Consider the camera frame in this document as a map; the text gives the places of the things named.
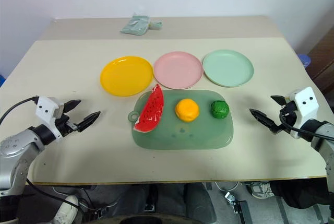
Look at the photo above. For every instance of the beige table cover board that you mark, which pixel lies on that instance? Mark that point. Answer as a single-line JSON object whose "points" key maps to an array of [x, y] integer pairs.
{"points": [[78, 143]]}

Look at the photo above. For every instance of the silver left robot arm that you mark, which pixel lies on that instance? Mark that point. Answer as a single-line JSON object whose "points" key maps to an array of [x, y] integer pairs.
{"points": [[15, 151]]}

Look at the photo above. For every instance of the toy green vegetable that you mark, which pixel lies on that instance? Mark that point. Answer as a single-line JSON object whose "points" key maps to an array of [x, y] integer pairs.
{"points": [[220, 109]]}

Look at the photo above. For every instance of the blue round container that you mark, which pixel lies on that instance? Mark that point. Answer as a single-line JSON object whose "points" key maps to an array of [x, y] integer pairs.
{"points": [[2, 80], [304, 59]]}

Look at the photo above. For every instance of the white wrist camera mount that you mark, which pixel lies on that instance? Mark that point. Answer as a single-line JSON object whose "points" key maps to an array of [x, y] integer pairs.
{"points": [[45, 109], [306, 104]]}

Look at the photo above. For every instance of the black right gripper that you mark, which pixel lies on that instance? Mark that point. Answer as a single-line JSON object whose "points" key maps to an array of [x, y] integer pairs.
{"points": [[287, 119]]}

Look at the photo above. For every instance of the black metal floor bracket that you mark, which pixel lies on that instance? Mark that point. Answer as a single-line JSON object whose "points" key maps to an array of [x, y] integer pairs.
{"points": [[238, 205]]}

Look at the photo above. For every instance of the pink plate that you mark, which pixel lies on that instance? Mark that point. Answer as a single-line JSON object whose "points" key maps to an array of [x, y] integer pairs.
{"points": [[178, 70]]}

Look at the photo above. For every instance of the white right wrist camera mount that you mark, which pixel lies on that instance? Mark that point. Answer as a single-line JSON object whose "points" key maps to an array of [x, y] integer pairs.
{"points": [[306, 104]]}

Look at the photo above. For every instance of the grey sneaker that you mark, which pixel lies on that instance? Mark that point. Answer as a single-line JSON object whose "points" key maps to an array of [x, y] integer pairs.
{"points": [[259, 190]]}

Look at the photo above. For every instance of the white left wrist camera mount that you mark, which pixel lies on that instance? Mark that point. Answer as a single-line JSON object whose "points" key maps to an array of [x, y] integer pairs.
{"points": [[45, 109]]}

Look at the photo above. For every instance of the white sneaker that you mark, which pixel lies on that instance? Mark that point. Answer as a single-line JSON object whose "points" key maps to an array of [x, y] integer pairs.
{"points": [[65, 209]]}

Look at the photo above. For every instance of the red watermelon slice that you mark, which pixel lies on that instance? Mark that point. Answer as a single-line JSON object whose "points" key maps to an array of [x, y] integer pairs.
{"points": [[152, 111]]}

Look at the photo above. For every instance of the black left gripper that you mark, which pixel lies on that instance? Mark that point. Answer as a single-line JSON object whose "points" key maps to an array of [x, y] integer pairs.
{"points": [[64, 126]]}

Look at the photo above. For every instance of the light green plate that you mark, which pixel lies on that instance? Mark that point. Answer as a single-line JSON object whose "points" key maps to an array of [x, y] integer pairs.
{"points": [[227, 68]]}

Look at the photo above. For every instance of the toy orange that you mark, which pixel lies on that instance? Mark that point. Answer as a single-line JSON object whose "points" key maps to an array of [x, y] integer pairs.
{"points": [[187, 110]]}

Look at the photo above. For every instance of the yellow plate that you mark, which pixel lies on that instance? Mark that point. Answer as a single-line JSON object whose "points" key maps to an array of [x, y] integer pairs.
{"points": [[126, 76]]}

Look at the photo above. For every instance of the crumpled green cloth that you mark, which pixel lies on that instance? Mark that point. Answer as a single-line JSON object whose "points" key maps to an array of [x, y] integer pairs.
{"points": [[135, 25]]}

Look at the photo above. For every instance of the green translucent cutting board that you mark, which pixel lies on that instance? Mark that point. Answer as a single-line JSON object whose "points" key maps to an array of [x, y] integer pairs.
{"points": [[182, 136]]}

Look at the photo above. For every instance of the brown wooden cabinet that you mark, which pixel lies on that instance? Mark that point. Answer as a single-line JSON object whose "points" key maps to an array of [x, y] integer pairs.
{"points": [[322, 59]]}

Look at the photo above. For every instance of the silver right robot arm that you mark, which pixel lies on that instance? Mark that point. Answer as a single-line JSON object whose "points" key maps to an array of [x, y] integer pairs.
{"points": [[326, 143]]}

